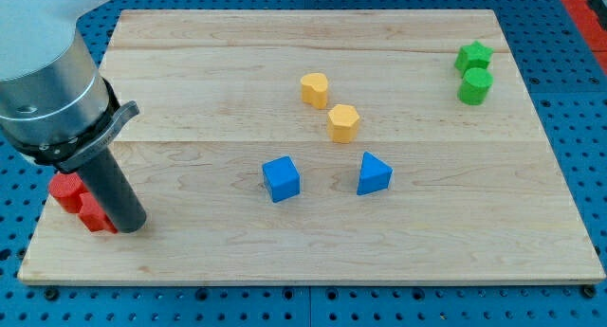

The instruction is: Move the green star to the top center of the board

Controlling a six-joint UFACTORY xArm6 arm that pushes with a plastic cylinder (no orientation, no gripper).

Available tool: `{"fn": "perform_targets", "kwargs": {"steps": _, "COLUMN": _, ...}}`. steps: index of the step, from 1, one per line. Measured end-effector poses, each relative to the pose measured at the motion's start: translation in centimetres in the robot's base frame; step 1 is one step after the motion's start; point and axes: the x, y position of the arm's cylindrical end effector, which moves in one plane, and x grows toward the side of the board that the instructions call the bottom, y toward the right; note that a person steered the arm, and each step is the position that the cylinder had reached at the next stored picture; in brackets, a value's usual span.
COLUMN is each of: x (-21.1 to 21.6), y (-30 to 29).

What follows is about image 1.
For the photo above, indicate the red strip at corner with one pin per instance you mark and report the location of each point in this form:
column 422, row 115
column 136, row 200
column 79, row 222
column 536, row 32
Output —
column 590, row 19

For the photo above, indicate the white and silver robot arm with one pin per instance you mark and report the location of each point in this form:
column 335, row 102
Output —
column 56, row 108

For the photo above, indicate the green star block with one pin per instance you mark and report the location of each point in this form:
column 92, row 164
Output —
column 475, row 55

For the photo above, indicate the red cylinder block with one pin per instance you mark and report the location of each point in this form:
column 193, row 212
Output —
column 67, row 189

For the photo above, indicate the green cylinder block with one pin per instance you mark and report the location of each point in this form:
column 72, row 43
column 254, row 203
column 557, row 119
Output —
column 475, row 85

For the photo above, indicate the light wooden board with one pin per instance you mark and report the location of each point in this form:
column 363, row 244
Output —
column 476, row 196

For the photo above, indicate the blue cube block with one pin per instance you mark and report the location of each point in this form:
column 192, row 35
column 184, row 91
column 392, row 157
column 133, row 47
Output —
column 281, row 179

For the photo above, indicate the blue triangle block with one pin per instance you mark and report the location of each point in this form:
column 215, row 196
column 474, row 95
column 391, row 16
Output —
column 374, row 175

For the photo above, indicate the yellow hexagon block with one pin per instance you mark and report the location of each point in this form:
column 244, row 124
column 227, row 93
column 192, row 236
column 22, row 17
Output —
column 343, row 123

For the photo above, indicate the yellow heart block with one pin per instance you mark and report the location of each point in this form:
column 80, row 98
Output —
column 314, row 90

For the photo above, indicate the red star block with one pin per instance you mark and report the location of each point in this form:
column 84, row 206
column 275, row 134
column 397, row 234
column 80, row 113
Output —
column 93, row 216

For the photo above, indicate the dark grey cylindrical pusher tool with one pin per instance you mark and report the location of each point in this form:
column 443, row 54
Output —
column 105, row 180

